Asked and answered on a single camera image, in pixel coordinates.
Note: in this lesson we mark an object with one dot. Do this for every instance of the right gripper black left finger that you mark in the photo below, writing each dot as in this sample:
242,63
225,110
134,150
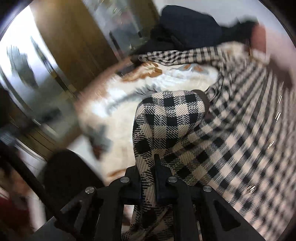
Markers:
96,214

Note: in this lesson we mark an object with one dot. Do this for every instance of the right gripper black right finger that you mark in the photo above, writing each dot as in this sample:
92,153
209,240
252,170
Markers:
199,213

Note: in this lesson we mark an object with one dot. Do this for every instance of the black beige checked shirt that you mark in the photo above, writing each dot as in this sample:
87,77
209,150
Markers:
238,136

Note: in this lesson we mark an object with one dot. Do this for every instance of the leaf pattern beige blanket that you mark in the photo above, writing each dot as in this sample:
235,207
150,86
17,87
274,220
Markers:
107,111

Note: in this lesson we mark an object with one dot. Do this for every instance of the wooden glass panel door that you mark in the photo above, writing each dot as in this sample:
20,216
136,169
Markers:
52,50

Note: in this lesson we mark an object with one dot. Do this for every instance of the dark navy garment pile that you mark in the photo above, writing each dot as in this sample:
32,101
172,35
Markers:
183,29

